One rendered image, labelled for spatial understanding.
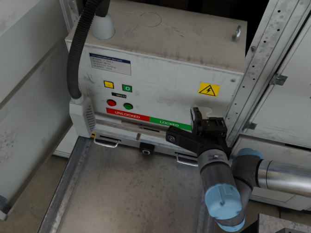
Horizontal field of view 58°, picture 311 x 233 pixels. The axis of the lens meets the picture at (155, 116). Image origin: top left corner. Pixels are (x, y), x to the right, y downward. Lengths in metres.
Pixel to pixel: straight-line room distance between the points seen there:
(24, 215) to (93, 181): 1.03
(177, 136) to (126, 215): 0.46
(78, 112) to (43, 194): 1.31
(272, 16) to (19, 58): 0.75
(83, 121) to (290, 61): 0.69
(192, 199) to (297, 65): 0.61
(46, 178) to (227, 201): 1.70
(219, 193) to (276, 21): 0.53
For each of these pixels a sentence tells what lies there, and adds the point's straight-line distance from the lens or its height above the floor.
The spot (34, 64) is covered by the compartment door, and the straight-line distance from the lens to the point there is 1.01.
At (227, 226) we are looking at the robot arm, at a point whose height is 1.21.
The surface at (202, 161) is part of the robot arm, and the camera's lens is 0.71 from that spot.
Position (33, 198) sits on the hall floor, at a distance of 2.15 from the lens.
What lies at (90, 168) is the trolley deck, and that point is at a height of 0.85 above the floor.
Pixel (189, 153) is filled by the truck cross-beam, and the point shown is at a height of 0.92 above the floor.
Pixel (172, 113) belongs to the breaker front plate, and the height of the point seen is 1.15.
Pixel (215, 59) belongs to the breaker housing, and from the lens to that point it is 0.79.
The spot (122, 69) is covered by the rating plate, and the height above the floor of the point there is 1.32.
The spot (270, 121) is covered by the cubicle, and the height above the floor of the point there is 0.97.
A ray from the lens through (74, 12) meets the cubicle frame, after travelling 1.05.
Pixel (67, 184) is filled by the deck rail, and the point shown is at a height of 0.85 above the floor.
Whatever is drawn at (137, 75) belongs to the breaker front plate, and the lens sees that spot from 0.84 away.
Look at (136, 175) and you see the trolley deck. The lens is 1.17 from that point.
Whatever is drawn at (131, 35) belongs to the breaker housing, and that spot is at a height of 1.39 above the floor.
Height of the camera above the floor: 1.93
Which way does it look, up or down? 56 degrees down
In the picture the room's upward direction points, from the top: 4 degrees clockwise
